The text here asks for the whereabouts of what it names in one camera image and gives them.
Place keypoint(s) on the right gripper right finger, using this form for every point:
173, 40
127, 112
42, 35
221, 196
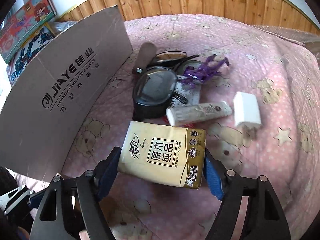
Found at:
264, 219

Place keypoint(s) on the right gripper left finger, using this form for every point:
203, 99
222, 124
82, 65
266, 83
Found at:
55, 217

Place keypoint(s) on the yellow tissue pack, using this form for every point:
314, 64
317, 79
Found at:
166, 155

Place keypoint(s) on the purple action figure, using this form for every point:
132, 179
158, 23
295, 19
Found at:
205, 72

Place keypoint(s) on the black safety goggles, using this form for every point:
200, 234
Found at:
153, 93

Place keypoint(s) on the pink stapler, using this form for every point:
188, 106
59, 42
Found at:
145, 55

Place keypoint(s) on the cardboard box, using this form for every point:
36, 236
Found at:
50, 100

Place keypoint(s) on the white charger block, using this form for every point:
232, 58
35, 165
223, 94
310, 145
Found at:
246, 110

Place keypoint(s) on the white cream tube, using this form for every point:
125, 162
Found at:
179, 116

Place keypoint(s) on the blue robot toy box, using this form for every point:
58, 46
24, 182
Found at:
28, 51

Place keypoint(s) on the pink bear quilt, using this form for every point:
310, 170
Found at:
261, 113

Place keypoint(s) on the white paper card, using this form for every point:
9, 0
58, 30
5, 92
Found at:
191, 94

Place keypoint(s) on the colourful toy box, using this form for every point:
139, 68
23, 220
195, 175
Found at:
18, 29

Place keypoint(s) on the bubble wrap sheet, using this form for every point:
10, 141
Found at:
304, 38

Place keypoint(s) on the black sunglasses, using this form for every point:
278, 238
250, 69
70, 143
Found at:
170, 59

